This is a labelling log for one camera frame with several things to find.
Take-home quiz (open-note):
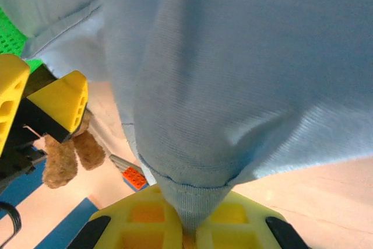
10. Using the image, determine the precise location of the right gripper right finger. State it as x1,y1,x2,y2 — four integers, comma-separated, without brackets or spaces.
198,192,311,249

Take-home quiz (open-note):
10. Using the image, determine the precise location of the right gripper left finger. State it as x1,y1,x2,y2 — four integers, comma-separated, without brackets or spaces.
68,186,187,249

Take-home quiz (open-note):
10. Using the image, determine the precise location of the green plastic basket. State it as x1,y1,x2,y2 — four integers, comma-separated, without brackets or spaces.
0,5,47,72

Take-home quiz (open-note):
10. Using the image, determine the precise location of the light blue long sleeve shirt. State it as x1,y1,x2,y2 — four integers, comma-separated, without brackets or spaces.
0,0,373,235

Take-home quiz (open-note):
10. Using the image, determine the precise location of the blue orange toy block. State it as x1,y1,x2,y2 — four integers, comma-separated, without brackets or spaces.
121,166,148,190

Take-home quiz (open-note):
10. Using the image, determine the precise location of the brown teddy bear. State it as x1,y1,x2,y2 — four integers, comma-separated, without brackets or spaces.
42,111,107,190

